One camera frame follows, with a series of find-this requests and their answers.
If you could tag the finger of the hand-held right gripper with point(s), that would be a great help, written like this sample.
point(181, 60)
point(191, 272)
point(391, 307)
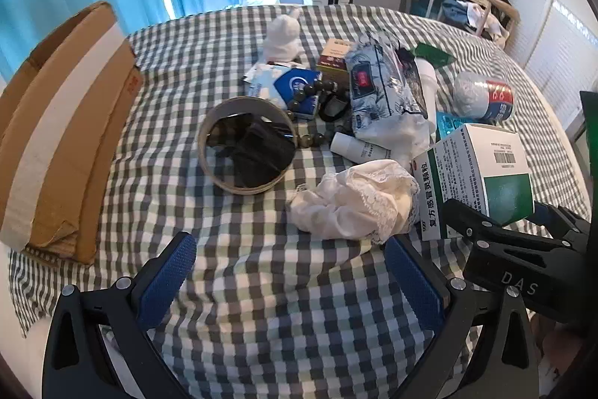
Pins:
point(481, 230)
point(560, 221)

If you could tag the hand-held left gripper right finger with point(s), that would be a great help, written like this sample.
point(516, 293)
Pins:
point(413, 282)

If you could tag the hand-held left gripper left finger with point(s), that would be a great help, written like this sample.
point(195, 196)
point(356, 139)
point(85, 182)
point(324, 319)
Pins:
point(173, 270)

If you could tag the green white medicine box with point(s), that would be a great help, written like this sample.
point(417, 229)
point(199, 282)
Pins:
point(476, 174)

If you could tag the teal blister pack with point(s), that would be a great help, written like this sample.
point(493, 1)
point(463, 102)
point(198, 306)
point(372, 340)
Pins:
point(448, 125)

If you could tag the white tube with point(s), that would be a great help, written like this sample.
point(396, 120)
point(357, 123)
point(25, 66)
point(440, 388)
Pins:
point(359, 146)

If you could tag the brown cardboard box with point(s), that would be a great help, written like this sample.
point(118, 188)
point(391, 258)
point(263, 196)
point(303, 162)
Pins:
point(60, 123)

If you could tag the blue white packet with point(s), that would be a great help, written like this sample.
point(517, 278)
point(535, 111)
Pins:
point(280, 83)

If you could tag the red brown medicine box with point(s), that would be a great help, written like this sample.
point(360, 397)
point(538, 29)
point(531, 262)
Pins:
point(334, 57)

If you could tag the white plush toy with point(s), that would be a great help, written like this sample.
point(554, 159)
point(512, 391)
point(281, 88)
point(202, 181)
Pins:
point(282, 36)

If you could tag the person's right hand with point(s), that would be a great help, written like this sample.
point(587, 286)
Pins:
point(558, 347)

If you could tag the white lace cloth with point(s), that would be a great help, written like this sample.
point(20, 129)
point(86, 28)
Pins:
point(355, 198)

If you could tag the white plastic bag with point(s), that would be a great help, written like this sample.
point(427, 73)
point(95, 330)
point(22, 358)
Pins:
point(402, 137)

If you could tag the crushed clear plastic bottle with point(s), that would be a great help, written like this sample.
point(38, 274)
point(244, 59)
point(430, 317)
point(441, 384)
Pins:
point(483, 95)

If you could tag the floral blue white pouch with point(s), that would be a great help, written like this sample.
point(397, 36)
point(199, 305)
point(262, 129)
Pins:
point(378, 81)

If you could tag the green packet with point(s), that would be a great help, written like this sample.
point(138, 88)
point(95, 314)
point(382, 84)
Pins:
point(434, 53)

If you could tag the white louvred wardrobe doors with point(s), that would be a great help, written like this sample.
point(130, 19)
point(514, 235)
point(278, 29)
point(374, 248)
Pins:
point(551, 6)

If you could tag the round mirror beige frame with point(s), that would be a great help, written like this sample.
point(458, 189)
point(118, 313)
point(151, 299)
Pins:
point(247, 146)

